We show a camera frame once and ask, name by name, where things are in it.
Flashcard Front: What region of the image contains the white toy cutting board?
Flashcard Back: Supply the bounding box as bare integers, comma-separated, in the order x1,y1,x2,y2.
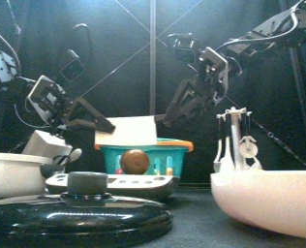
94,115,158,147

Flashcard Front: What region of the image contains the brown toy kiwi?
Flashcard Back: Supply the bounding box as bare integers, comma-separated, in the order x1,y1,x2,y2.
119,148,153,175

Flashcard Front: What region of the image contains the white toy spoon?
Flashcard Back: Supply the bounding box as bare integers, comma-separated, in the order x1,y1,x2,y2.
62,147,83,166

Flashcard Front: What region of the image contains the white box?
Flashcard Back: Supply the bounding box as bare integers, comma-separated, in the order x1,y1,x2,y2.
22,129,74,160

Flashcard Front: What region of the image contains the white utensil rack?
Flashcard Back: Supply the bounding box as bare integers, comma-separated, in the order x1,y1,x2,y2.
215,107,254,172

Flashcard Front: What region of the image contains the teal basket with orange rim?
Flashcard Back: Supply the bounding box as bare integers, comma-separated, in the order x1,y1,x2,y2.
94,138,195,177

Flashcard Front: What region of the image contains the white toy spatula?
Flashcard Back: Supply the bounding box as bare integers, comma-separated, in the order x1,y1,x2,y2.
213,114,237,174

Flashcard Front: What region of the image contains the white toy pizza cutter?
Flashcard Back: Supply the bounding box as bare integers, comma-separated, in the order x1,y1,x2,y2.
239,110,259,160

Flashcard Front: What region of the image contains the white toy pot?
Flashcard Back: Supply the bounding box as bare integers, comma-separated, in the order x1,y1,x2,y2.
0,151,55,200

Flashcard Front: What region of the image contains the white and grey toy stove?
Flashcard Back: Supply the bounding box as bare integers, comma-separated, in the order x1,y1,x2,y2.
45,173,182,202

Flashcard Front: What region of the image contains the black glossy lid with knob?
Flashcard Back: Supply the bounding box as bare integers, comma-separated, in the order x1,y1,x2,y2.
0,170,175,248

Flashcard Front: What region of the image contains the large white bowl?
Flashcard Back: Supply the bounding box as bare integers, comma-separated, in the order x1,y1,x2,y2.
210,170,306,241

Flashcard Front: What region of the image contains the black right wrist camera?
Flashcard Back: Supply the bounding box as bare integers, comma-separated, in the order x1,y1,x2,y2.
166,32,201,66

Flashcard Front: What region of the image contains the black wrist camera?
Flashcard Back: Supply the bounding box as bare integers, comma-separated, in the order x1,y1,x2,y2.
58,47,87,83
166,32,201,66

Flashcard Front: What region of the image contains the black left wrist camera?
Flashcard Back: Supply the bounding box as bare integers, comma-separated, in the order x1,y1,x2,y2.
58,47,87,83

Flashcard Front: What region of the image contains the grey vertical frame pole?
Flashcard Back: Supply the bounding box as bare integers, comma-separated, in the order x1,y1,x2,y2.
150,0,157,116

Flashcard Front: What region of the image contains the dark slanted frame pole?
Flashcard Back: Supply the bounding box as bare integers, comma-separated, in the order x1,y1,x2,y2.
279,0,306,171

